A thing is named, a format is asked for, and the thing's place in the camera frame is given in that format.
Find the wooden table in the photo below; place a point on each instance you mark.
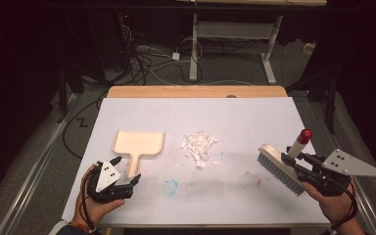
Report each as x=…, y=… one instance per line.
x=176, y=91

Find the cream dustpan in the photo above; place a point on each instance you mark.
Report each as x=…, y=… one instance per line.
x=138, y=143

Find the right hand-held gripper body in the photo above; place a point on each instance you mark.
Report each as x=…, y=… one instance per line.
x=346, y=165

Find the black metal stand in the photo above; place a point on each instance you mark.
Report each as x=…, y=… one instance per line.
x=62, y=98
x=331, y=98

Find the white power adapter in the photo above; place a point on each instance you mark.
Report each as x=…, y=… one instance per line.
x=175, y=56

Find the small white box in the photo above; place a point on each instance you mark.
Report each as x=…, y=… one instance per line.
x=308, y=48

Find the pile of white paper scraps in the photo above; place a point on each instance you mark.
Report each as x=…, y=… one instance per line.
x=197, y=147

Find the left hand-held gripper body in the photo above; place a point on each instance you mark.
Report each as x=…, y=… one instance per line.
x=106, y=176

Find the metal floor rail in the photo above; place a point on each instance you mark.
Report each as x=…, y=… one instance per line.
x=36, y=169
x=362, y=202

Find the white table sheet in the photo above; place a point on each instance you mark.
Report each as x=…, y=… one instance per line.
x=209, y=117

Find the person's right hand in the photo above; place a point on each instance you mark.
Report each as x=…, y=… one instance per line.
x=336, y=209

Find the person's left hand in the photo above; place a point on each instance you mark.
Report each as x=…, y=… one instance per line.
x=93, y=209

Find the white desk frame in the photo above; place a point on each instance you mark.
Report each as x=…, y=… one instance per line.
x=194, y=49

